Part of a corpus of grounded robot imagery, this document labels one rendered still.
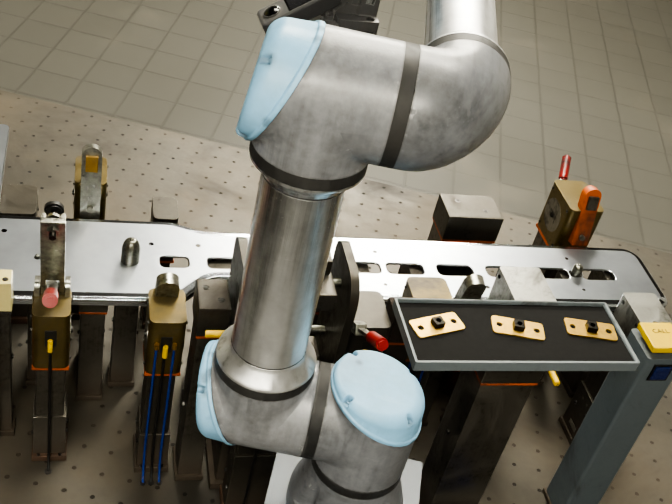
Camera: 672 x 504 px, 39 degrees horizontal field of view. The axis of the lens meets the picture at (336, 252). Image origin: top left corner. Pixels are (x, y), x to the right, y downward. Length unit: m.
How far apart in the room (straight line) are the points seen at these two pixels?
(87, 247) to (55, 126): 0.90
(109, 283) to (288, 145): 0.86
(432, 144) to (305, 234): 0.17
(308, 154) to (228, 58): 3.67
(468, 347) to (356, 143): 0.66
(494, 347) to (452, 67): 0.69
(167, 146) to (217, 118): 1.50
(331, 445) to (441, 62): 0.47
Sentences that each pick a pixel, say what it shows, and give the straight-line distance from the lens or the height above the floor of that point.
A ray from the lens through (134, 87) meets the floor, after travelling 4.20.
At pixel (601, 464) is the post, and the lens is 1.81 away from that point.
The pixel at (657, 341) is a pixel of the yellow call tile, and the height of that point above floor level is 1.16.
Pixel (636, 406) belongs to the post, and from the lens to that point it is 1.71.
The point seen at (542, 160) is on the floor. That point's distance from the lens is 4.36.
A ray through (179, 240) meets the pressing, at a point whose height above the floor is 1.00.
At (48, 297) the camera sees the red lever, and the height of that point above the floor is 1.15.
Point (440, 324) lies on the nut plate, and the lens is 1.47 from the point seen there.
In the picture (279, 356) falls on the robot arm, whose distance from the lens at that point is 1.05.
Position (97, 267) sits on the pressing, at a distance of 1.71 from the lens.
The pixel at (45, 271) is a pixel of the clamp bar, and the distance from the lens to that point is 1.54.
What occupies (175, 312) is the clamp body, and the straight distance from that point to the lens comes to 1.53.
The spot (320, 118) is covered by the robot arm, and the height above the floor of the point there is 1.69.
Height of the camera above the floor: 2.12
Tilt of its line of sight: 38 degrees down
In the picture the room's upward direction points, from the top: 14 degrees clockwise
